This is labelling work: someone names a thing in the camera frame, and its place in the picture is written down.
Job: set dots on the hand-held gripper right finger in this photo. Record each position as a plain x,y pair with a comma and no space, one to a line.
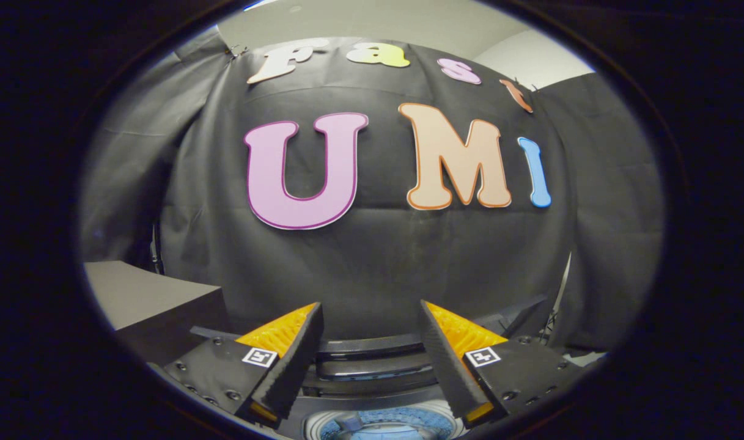
451,366

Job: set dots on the black backdrop cloth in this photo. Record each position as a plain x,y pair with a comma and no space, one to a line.
372,269

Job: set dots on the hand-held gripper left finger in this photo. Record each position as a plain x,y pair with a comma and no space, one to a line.
289,366

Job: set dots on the dark cabinet with beige door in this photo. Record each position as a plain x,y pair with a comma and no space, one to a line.
145,299

